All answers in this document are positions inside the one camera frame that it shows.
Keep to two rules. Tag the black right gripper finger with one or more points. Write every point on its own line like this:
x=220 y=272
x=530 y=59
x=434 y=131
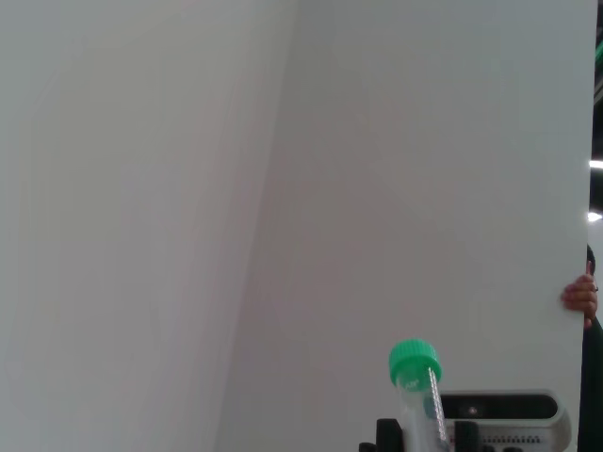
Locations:
x=465 y=438
x=388 y=435

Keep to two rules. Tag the clear graduated test tube green cap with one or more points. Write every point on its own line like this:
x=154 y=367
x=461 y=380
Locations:
x=414 y=360

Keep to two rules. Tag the person's bare hand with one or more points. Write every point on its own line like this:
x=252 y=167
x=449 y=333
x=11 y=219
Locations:
x=581 y=296

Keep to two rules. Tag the person in dark clothing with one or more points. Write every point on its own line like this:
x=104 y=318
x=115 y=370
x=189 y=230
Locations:
x=594 y=386

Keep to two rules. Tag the white backdrop board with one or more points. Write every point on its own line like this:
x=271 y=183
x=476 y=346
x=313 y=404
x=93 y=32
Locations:
x=424 y=188

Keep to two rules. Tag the bright ceiling light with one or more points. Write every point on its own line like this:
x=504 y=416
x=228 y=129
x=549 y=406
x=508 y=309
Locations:
x=596 y=164
x=594 y=216

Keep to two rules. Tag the green background object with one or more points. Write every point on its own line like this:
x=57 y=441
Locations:
x=599 y=61

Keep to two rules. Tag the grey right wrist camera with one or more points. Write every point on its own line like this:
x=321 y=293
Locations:
x=509 y=407

